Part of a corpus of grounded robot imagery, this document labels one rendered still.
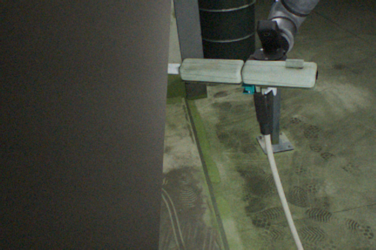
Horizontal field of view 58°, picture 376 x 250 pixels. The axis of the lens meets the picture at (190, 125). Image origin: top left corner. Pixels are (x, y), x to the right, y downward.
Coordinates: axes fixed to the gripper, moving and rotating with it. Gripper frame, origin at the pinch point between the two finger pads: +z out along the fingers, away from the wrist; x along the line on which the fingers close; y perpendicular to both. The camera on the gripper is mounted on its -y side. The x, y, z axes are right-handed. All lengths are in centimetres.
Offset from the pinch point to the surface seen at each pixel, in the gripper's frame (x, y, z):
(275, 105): 22, 102, -98
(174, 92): 115, 128, -132
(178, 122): 97, 127, -98
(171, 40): 110, 84, -144
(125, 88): 7.3, -25.5, 31.1
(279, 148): 19, 131, -88
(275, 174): -2.2, 31.0, 1.6
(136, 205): 10.4, -6.1, 37.3
